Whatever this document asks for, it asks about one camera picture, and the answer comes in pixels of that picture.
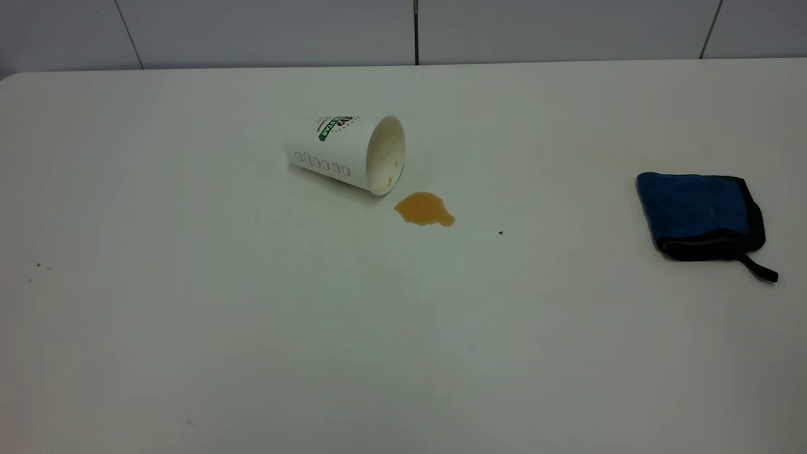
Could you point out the brown liquid spill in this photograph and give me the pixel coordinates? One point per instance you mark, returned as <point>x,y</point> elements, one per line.
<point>423,209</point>

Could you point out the white paper coffee cup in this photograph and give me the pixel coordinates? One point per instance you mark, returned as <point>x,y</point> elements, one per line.
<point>340,151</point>

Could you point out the blue cloth with black trim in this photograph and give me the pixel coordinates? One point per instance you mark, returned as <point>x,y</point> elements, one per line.
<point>693,208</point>

